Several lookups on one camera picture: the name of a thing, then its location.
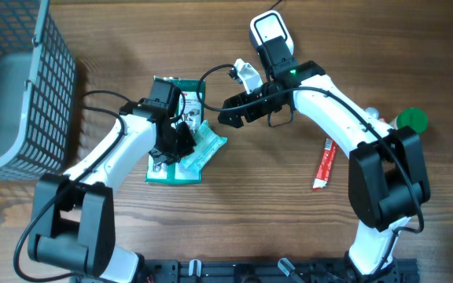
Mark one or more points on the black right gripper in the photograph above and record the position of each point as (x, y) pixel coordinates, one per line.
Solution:
(233, 101)

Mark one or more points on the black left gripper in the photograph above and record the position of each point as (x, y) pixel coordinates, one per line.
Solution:
(183, 143)

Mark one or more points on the teal small wipes packet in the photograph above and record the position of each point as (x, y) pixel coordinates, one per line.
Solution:
(207, 145)

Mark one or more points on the green 3M gloves packet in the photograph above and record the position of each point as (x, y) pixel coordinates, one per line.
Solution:
(192, 112)

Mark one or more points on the red sachet stick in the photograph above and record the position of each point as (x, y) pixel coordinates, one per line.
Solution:
(325, 167)

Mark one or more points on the yellow Vim liquid bottle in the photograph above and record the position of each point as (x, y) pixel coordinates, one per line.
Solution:
(373, 112)

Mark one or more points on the green lid plastic jar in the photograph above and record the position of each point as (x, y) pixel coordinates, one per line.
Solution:
(414, 118)

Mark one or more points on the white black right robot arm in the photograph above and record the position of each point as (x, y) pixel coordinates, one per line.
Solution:
(387, 179)

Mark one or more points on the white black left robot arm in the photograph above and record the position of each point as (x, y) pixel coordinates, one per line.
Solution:
(72, 223)

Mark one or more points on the white barcode scanner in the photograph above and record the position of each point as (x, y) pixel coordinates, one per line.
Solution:
(269, 25)

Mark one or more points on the dark grey plastic basket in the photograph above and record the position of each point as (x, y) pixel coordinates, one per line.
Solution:
(37, 91)

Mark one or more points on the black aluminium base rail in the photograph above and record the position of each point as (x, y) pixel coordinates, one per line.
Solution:
(196, 271)

